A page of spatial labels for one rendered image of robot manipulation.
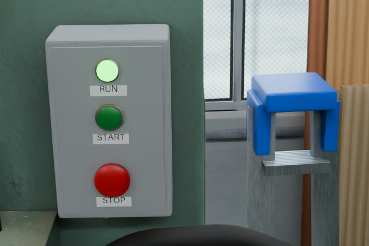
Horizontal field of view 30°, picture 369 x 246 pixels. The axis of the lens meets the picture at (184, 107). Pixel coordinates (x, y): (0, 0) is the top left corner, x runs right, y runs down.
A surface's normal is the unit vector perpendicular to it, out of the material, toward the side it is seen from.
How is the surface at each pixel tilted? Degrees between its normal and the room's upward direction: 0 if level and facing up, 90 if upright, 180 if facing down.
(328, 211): 82
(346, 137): 87
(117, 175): 83
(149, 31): 0
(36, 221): 0
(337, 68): 87
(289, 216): 90
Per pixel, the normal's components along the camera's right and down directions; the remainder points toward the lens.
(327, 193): 0.22, 0.17
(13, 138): 0.01, 0.32
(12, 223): -0.01, -0.95
